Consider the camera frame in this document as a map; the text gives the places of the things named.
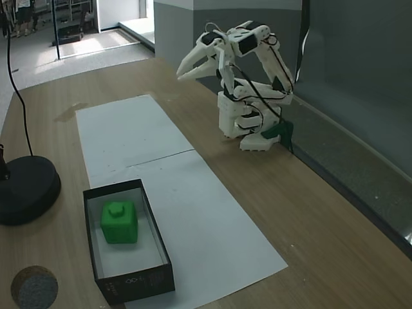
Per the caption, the green cube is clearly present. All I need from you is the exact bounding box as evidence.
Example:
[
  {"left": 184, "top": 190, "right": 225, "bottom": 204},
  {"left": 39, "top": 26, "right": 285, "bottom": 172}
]
[{"left": 100, "top": 200, "right": 140, "bottom": 245}]

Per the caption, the black metal rack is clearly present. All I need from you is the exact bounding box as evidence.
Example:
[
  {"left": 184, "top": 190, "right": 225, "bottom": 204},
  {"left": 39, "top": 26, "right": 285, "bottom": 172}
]
[{"left": 50, "top": 0, "right": 97, "bottom": 46}]

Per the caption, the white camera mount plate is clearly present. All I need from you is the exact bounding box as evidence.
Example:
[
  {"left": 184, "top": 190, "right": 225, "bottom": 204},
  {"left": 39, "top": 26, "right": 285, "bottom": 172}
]
[{"left": 216, "top": 44, "right": 238, "bottom": 98}]

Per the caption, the black stand cable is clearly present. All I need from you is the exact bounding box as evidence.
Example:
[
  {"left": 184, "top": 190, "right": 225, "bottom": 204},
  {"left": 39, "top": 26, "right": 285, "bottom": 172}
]
[{"left": 4, "top": 0, "right": 35, "bottom": 158}]

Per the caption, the person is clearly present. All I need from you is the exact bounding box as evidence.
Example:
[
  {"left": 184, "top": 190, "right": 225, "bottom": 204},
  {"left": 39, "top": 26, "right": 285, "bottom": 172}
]
[{"left": 14, "top": 0, "right": 37, "bottom": 37}]

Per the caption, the black camera cable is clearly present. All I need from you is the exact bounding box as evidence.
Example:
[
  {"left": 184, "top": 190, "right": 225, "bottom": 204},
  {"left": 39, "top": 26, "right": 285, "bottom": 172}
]
[{"left": 230, "top": 65, "right": 281, "bottom": 124}]

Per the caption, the green table clamp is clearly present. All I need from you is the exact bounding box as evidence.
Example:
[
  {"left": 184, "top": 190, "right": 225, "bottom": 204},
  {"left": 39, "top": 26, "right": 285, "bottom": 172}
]
[{"left": 261, "top": 121, "right": 295, "bottom": 153}]

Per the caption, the dark cardboard box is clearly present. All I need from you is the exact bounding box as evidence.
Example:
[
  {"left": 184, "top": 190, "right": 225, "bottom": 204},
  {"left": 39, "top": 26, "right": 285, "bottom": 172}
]
[{"left": 82, "top": 178, "right": 176, "bottom": 307}]

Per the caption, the black hanging strip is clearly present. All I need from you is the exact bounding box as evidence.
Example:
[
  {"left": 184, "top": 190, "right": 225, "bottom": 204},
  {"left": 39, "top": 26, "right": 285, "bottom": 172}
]
[{"left": 295, "top": 0, "right": 312, "bottom": 83}]

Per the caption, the white paper sheet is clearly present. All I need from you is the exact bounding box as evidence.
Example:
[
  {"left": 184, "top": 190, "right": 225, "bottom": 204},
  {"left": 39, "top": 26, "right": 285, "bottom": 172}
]
[
  {"left": 75, "top": 94, "right": 196, "bottom": 180},
  {"left": 88, "top": 149, "right": 289, "bottom": 307}
]

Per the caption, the black round stand base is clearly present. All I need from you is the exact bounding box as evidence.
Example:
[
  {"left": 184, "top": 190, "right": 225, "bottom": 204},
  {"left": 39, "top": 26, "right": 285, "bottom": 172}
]
[{"left": 0, "top": 155, "right": 62, "bottom": 227}]

